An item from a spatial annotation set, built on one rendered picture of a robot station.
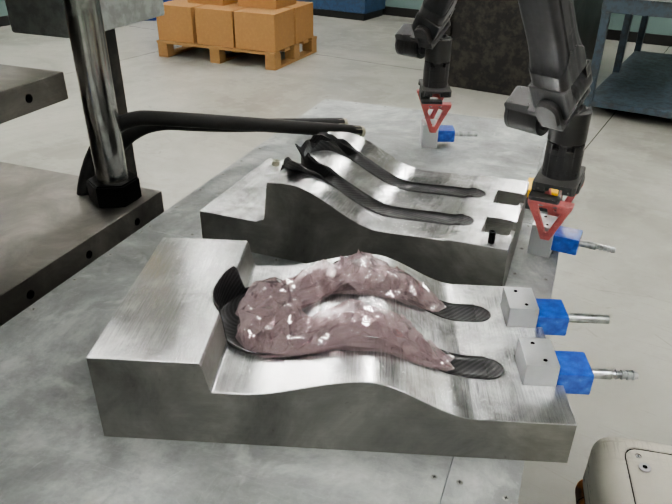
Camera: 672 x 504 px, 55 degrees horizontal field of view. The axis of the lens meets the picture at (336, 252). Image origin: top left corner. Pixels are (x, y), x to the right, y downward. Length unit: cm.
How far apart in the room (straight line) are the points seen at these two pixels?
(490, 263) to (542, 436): 31
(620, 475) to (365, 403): 92
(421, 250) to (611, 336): 153
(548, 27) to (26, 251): 89
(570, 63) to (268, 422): 59
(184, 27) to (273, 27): 89
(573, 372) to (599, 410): 133
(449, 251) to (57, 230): 71
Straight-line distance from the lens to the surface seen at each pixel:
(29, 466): 77
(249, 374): 70
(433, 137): 153
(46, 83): 125
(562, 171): 105
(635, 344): 241
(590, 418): 205
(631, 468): 154
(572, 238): 110
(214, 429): 72
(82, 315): 97
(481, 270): 95
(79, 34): 123
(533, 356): 74
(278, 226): 102
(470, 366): 76
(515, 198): 111
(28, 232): 127
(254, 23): 566
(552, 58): 91
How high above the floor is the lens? 132
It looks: 29 degrees down
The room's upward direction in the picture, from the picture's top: 1 degrees clockwise
